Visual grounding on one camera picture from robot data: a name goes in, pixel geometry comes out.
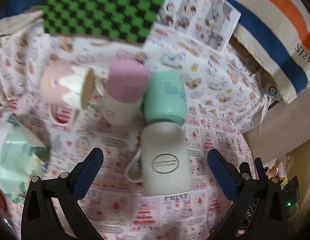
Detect pale grey-green mug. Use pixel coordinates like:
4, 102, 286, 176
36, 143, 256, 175
125, 121, 196, 197

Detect red capped bottle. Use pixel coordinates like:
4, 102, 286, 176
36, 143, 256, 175
0, 191, 10, 233

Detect green tissue pack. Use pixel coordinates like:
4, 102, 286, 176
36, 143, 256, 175
0, 115, 50, 204

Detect small white round device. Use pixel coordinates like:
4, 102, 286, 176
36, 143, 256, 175
265, 83, 282, 101

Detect pink and white mug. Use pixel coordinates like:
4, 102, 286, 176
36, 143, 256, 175
40, 63, 95, 126

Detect teal green mug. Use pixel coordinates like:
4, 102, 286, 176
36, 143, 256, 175
143, 70, 188, 125

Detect pink top white mug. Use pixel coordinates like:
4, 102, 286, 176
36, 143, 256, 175
95, 60, 151, 126

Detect striped fabric backdrop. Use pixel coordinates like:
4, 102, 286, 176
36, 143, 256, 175
0, 0, 310, 103

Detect comic picture sheet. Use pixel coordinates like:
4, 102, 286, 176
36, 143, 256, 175
153, 0, 241, 54

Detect green checkered box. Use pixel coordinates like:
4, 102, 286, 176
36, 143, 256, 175
43, 0, 165, 44

